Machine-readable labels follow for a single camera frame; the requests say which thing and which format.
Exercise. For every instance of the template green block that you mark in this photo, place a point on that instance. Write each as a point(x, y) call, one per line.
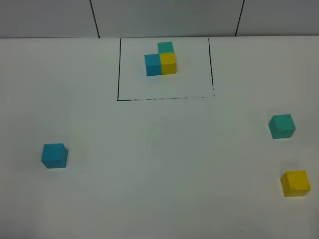
point(165, 47)

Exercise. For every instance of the template yellow block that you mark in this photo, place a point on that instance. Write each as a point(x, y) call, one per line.
point(168, 63)

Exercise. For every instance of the template blue block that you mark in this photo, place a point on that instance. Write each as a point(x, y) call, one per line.
point(153, 64)

